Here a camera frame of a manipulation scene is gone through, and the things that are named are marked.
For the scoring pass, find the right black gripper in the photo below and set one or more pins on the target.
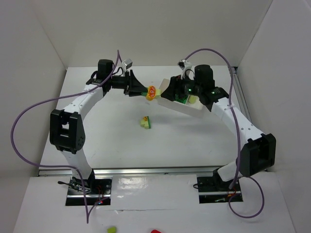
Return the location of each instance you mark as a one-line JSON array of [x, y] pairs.
[[176, 88]]

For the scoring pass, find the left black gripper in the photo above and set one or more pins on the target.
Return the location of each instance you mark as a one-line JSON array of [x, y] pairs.
[[130, 83]]

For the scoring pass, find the green two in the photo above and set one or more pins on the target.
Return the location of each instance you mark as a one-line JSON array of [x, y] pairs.
[[181, 99]]

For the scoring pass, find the yellow orange lego piece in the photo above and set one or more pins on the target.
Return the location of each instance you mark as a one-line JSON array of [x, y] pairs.
[[152, 93]]

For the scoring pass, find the pale green lego brick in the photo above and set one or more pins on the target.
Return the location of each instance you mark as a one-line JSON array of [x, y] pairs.
[[192, 99]]

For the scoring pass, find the white divided plastic container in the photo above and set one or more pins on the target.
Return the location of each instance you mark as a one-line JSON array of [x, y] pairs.
[[194, 110]]

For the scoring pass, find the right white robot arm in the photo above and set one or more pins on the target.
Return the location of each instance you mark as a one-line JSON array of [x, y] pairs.
[[256, 150]]

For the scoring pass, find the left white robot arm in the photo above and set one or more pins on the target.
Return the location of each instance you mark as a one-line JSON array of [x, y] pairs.
[[67, 132]]

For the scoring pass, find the pale yellow green lego stack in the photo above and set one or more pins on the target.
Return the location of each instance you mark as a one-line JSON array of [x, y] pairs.
[[145, 122]]

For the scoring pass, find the lime green object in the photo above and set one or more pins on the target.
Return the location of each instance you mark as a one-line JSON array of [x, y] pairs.
[[112, 229]]

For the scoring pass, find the red object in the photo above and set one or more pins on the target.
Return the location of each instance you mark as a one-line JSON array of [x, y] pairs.
[[155, 231]]

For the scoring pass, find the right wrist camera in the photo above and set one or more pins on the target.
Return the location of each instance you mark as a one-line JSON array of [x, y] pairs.
[[184, 65]]

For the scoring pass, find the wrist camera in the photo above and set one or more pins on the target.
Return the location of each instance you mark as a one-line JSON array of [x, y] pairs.
[[184, 65], [126, 64]]

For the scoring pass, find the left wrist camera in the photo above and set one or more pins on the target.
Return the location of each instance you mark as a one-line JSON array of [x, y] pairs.
[[126, 64]]

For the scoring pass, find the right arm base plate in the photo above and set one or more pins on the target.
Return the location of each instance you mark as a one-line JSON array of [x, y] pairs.
[[209, 192]]

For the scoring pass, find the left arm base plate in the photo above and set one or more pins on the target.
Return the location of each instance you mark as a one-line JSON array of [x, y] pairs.
[[100, 191]]

